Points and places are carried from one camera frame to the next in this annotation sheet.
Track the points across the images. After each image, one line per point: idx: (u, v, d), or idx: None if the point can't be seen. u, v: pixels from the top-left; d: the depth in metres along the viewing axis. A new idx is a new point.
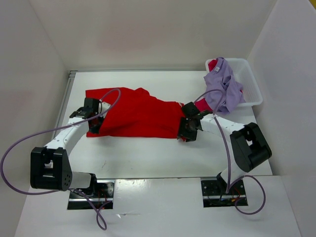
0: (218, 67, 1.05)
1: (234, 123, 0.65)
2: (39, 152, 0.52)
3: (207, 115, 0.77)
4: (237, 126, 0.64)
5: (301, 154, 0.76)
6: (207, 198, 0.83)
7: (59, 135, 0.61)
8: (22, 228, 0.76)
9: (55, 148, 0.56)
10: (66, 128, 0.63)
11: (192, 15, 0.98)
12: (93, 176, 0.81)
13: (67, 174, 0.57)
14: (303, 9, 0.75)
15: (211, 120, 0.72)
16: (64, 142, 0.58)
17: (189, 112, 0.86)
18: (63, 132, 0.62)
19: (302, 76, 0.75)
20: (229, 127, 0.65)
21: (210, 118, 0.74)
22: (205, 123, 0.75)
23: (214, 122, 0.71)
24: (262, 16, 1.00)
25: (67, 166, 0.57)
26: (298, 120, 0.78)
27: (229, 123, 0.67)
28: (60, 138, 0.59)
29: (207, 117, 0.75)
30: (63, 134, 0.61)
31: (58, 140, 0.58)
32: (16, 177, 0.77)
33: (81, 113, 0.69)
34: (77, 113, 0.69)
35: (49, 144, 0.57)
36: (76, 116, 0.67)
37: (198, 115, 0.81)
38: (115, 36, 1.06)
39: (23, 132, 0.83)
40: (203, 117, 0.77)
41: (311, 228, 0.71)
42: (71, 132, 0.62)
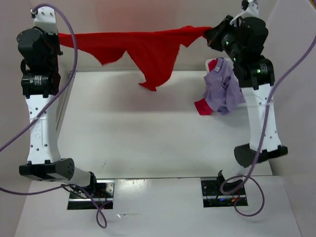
0: (218, 68, 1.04)
1: (273, 135, 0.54)
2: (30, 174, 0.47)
3: (264, 87, 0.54)
4: (274, 141, 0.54)
5: (301, 154, 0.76)
6: (207, 198, 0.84)
7: (34, 138, 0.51)
8: (22, 227, 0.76)
9: (41, 162, 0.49)
10: (35, 125, 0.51)
11: (191, 15, 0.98)
12: (92, 174, 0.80)
13: (68, 164, 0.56)
14: (302, 9, 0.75)
15: (261, 105, 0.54)
16: (46, 149, 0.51)
17: (248, 46, 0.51)
18: (35, 132, 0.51)
19: (302, 75, 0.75)
20: (267, 137, 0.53)
21: (262, 99, 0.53)
22: (253, 96, 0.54)
23: (260, 111, 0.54)
24: (262, 16, 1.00)
25: (64, 161, 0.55)
26: (297, 120, 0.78)
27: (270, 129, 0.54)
28: (38, 145, 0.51)
29: (260, 93, 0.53)
30: (39, 137, 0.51)
31: (37, 150, 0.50)
32: (15, 177, 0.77)
33: (35, 81, 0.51)
34: (30, 85, 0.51)
35: (32, 158, 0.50)
36: (33, 95, 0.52)
37: (257, 73, 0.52)
38: None
39: (22, 132, 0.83)
40: (258, 89, 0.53)
41: (311, 228, 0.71)
42: (45, 127, 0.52)
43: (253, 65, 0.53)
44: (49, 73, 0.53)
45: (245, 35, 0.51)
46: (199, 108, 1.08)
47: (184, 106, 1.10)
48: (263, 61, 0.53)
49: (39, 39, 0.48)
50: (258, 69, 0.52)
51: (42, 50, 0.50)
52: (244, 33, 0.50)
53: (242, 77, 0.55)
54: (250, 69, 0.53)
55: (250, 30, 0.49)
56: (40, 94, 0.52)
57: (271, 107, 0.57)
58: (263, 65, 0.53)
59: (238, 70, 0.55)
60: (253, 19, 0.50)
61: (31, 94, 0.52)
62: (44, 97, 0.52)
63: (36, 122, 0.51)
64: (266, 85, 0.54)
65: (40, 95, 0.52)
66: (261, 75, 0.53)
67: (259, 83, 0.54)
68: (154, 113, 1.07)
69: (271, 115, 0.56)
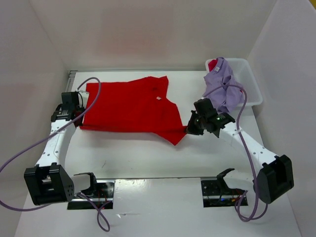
0: (218, 67, 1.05)
1: (263, 149, 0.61)
2: (33, 174, 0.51)
3: (229, 125, 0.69)
4: (267, 154, 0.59)
5: (300, 154, 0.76)
6: (207, 198, 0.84)
7: (48, 146, 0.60)
8: (22, 227, 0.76)
9: (48, 165, 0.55)
10: (54, 137, 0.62)
11: (191, 15, 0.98)
12: (92, 174, 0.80)
13: (68, 185, 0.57)
14: (303, 9, 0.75)
15: (234, 135, 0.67)
16: (56, 154, 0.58)
17: (205, 111, 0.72)
18: (51, 142, 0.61)
19: (302, 76, 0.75)
20: (257, 152, 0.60)
21: (233, 131, 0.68)
22: (225, 134, 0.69)
23: (237, 138, 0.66)
24: (262, 16, 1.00)
25: (67, 178, 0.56)
26: (297, 120, 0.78)
27: (256, 147, 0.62)
28: (50, 151, 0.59)
29: (229, 128, 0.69)
30: (53, 144, 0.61)
31: (48, 155, 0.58)
32: (16, 177, 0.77)
33: (62, 113, 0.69)
34: (58, 115, 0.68)
35: (41, 162, 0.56)
36: (59, 118, 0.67)
37: (217, 120, 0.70)
38: (115, 36, 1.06)
39: (23, 132, 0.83)
40: (224, 127, 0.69)
41: (311, 228, 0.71)
42: (60, 139, 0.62)
43: (213, 117, 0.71)
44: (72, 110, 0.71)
45: (200, 104, 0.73)
46: None
47: (184, 106, 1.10)
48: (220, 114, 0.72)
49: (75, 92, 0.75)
50: (217, 117, 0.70)
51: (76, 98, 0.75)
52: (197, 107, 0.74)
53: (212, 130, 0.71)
54: (214, 122, 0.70)
55: (200, 103, 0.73)
56: (63, 119, 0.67)
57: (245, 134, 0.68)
58: (220, 115, 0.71)
59: (208, 128, 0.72)
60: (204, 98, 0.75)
61: (56, 119, 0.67)
62: (67, 120, 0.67)
63: (56, 135, 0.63)
64: (230, 122, 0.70)
65: (63, 119, 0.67)
66: (221, 120, 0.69)
67: (224, 124, 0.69)
68: None
69: (248, 138, 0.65)
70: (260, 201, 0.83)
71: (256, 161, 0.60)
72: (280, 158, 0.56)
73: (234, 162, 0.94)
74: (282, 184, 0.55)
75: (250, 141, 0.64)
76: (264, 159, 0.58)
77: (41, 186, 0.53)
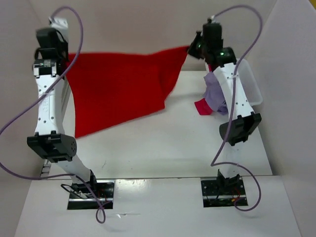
0: None
1: (245, 103, 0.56)
2: (36, 141, 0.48)
3: (229, 65, 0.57)
4: (246, 108, 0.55)
5: (300, 153, 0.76)
6: (207, 198, 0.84)
7: (42, 111, 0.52)
8: (22, 227, 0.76)
9: (48, 132, 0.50)
10: (43, 99, 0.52)
11: (191, 15, 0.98)
12: (92, 174, 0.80)
13: (71, 141, 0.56)
14: (302, 8, 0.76)
15: (228, 79, 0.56)
16: (53, 121, 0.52)
17: (211, 35, 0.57)
18: (43, 106, 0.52)
19: (301, 76, 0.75)
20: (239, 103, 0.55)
21: (229, 74, 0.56)
22: (220, 73, 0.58)
23: (229, 83, 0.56)
24: (262, 16, 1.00)
25: (68, 137, 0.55)
26: (297, 119, 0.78)
27: (240, 98, 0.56)
28: (45, 117, 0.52)
29: (227, 68, 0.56)
30: (46, 109, 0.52)
31: (44, 122, 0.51)
32: (15, 177, 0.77)
33: (45, 64, 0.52)
34: (40, 67, 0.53)
35: (40, 130, 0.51)
36: (44, 74, 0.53)
37: (220, 56, 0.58)
38: (115, 36, 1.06)
39: (22, 131, 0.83)
40: (224, 66, 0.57)
41: (311, 228, 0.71)
42: (52, 101, 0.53)
43: (216, 49, 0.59)
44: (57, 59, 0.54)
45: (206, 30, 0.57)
46: (199, 108, 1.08)
47: (184, 106, 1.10)
48: (224, 49, 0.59)
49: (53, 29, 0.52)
50: (221, 53, 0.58)
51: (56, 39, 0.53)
52: (205, 33, 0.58)
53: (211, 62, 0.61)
54: (215, 55, 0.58)
55: (208, 27, 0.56)
56: (48, 74, 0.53)
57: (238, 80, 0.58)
58: (225, 51, 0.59)
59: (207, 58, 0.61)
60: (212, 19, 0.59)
61: (40, 74, 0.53)
62: (52, 76, 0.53)
63: (45, 98, 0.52)
64: (231, 63, 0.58)
65: (48, 74, 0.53)
66: (224, 55, 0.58)
67: (224, 60, 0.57)
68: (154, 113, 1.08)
69: (239, 88, 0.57)
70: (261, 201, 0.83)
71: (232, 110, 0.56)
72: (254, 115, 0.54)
73: None
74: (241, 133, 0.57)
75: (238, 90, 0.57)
76: (242, 112, 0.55)
77: (46, 147, 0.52)
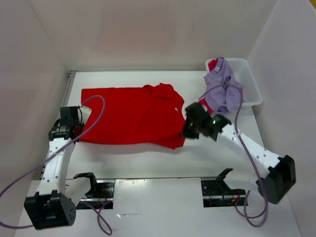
0: (218, 68, 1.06)
1: (265, 152, 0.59)
2: (33, 202, 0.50)
3: (226, 127, 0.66)
4: (270, 157, 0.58)
5: (300, 154, 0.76)
6: (207, 198, 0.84)
7: (47, 171, 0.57)
8: (22, 227, 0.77)
9: (48, 192, 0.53)
10: (51, 160, 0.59)
11: (191, 16, 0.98)
12: (91, 175, 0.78)
13: (70, 208, 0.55)
14: (302, 8, 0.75)
15: (234, 139, 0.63)
16: (56, 180, 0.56)
17: (198, 115, 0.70)
18: (50, 166, 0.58)
19: (302, 77, 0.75)
20: (260, 157, 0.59)
21: (232, 135, 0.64)
22: (223, 138, 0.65)
23: (238, 141, 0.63)
24: (262, 15, 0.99)
25: (68, 202, 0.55)
26: (298, 120, 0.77)
27: (258, 150, 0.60)
28: (49, 177, 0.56)
29: (227, 133, 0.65)
30: (52, 170, 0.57)
31: (47, 181, 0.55)
32: (16, 177, 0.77)
33: (60, 130, 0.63)
34: (56, 132, 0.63)
35: (41, 189, 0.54)
36: (57, 138, 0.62)
37: (213, 124, 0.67)
38: (115, 36, 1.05)
39: (23, 132, 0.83)
40: (223, 131, 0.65)
41: (311, 228, 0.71)
42: (59, 162, 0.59)
43: (208, 120, 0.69)
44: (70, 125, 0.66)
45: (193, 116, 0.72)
46: None
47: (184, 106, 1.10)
48: (217, 116, 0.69)
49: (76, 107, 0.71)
50: (213, 121, 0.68)
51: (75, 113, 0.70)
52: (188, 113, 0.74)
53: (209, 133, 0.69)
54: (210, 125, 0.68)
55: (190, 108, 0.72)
56: (61, 137, 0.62)
57: (244, 135, 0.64)
58: (217, 118, 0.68)
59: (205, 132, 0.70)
60: (195, 103, 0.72)
61: (55, 138, 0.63)
62: (65, 138, 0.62)
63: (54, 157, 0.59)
64: (227, 125, 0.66)
65: (61, 138, 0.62)
66: (217, 123, 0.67)
67: (221, 127, 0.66)
68: None
69: (248, 140, 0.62)
70: (261, 200, 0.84)
71: (260, 165, 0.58)
72: (284, 160, 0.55)
73: (234, 162, 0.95)
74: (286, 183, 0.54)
75: (249, 144, 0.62)
76: (269, 163, 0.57)
77: (42, 211, 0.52)
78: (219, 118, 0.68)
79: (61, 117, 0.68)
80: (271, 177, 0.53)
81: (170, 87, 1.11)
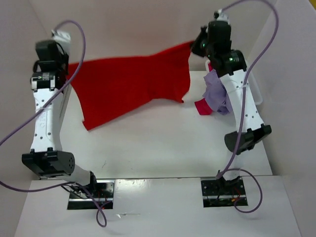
0: None
1: (255, 115, 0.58)
2: (31, 159, 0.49)
3: (239, 71, 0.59)
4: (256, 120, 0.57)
5: (300, 153, 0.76)
6: (207, 198, 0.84)
7: (39, 127, 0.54)
8: (22, 227, 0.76)
9: (43, 149, 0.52)
10: (41, 115, 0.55)
11: (191, 15, 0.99)
12: (92, 174, 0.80)
13: (69, 158, 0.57)
14: (302, 8, 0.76)
15: (238, 89, 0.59)
16: (50, 137, 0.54)
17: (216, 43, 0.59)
18: (40, 122, 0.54)
19: (301, 77, 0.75)
20: (249, 116, 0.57)
21: (239, 83, 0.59)
22: (228, 81, 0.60)
23: (240, 93, 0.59)
24: (262, 16, 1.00)
25: (66, 154, 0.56)
26: (298, 119, 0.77)
27: (251, 109, 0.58)
28: (42, 133, 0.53)
29: (236, 78, 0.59)
30: (43, 125, 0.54)
31: (41, 138, 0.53)
32: (16, 177, 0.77)
33: (43, 77, 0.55)
34: (39, 80, 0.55)
35: (36, 146, 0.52)
36: (43, 88, 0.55)
37: (230, 60, 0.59)
38: (115, 36, 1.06)
39: (23, 131, 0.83)
40: (233, 74, 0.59)
41: (311, 228, 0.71)
42: (49, 117, 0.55)
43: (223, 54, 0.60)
44: (56, 71, 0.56)
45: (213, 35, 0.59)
46: (199, 108, 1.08)
47: (184, 106, 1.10)
48: (234, 53, 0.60)
49: (54, 42, 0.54)
50: (230, 58, 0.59)
51: (55, 54, 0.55)
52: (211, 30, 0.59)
53: (218, 68, 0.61)
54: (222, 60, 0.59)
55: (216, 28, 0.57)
56: (47, 88, 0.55)
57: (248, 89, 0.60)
58: (235, 55, 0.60)
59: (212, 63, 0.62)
60: (220, 21, 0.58)
61: (38, 88, 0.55)
62: (51, 90, 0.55)
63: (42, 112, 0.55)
64: (240, 69, 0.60)
65: (47, 90, 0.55)
66: (232, 61, 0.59)
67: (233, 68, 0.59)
68: (154, 113, 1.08)
69: (248, 95, 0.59)
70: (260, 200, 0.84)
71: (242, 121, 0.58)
72: (264, 129, 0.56)
73: None
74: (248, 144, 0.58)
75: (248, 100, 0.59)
76: (252, 124, 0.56)
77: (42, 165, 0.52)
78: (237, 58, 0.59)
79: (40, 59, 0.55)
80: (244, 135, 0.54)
81: (188, 44, 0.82)
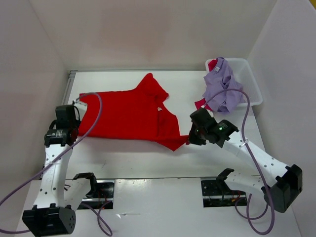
0: (218, 68, 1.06)
1: (273, 162, 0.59)
2: (31, 217, 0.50)
3: (233, 135, 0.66)
4: (279, 167, 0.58)
5: (301, 154, 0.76)
6: (207, 198, 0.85)
7: (45, 181, 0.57)
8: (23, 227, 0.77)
9: (46, 205, 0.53)
10: (49, 170, 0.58)
11: (191, 15, 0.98)
12: (92, 175, 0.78)
13: (69, 217, 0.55)
14: (303, 7, 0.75)
15: (241, 147, 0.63)
16: (54, 192, 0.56)
17: (203, 121, 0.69)
18: (47, 177, 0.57)
19: (302, 78, 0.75)
20: (268, 166, 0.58)
21: (239, 142, 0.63)
22: (231, 145, 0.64)
23: (246, 150, 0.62)
24: (262, 15, 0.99)
25: (67, 211, 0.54)
26: (298, 120, 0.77)
27: (266, 159, 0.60)
28: (47, 188, 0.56)
29: (234, 139, 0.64)
30: (50, 180, 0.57)
31: (46, 193, 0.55)
32: (16, 177, 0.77)
33: (57, 134, 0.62)
34: (52, 136, 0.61)
35: (39, 202, 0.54)
36: (53, 144, 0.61)
37: (220, 131, 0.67)
38: (115, 35, 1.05)
39: (23, 132, 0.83)
40: (229, 138, 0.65)
41: (311, 228, 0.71)
42: (57, 172, 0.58)
43: (215, 127, 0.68)
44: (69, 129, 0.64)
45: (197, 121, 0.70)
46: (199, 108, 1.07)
47: (184, 106, 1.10)
48: (221, 122, 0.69)
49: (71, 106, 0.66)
50: (219, 127, 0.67)
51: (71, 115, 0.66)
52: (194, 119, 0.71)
53: (216, 139, 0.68)
54: (217, 132, 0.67)
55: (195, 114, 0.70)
56: (58, 142, 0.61)
57: (251, 143, 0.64)
58: (222, 123, 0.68)
59: (211, 138, 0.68)
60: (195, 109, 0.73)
61: (51, 143, 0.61)
62: (62, 145, 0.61)
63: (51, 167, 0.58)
64: (234, 132, 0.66)
65: (58, 144, 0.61)
66: (224, 129, 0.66)
67: (227, 134, 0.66)
68: None
69: (255, 148, 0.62)
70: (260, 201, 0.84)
71: (268, 174, 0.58)
72: (291, 169, 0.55)
73: (234, 161, 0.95)
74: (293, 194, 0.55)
75: (257, 152, 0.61)
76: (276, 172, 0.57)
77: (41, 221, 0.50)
78: (227, 124, 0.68)
79: (58, 119, 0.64)
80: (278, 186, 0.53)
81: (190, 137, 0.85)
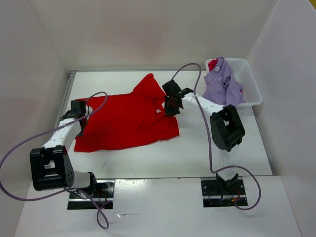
0: (218, 67, 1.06)
1: (214, 104, 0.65)
2: (38, 153, 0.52)
3: (188, 94, 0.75)
4: (217, 107, 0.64)
5: (300, 154, 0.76)
6: (207, 198, 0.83)
7: (55, 134, 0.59)
8: (22, 228, 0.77)
9: (53, 146, 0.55)
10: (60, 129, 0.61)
11: (191, 16, 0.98)
12: (91, 174, 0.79)
13: (69, 170, 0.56)
14: (303, 9, 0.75)
15: (192, 100, 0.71)
16: (61, 140, 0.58)
17: (169, 89, 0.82)
18: (58, 132, 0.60)
19: (301, 78, 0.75)
20: (210, 107, 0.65)
21: (191, 97, 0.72)
22: (186, 101, 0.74)
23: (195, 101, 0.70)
24: (262, 16, 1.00)
25: (68, 163, 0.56)
26: (298, 120, 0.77)
27: (209, 103, 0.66)
28: (56, 137, 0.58)
29: (187, 96, 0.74)
30: (59, 134, 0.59)
31: (54, 140, 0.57)
32: (16, 177, 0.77)
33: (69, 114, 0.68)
34: (65, 116, 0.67)
35: (46, 144, 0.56)
36: (66, 118, 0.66)
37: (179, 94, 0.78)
38: (114, 35, 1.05)
39: (24, 131, 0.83)
40: (184, 96, 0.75)
41: (311, 227, 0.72)
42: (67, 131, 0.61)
43: (177, 92, 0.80)
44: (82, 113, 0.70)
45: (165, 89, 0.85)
46: None
47: None
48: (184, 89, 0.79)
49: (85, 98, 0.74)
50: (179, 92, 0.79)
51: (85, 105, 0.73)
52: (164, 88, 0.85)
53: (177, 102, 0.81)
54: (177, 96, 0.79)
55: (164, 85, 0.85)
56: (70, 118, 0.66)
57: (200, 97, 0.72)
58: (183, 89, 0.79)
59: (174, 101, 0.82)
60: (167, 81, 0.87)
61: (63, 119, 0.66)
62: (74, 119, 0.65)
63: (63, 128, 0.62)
64: (189, 93, 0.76)
65: (70, 118, 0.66)
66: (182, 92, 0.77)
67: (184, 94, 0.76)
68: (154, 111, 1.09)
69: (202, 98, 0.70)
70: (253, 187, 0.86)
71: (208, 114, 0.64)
72: (227, 107, 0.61)
73: None
74: (233, 131, 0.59)
75: (203, 100, 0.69)
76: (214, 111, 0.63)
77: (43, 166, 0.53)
78: (185, 88, 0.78)
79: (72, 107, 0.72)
80: (213, 118, 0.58)
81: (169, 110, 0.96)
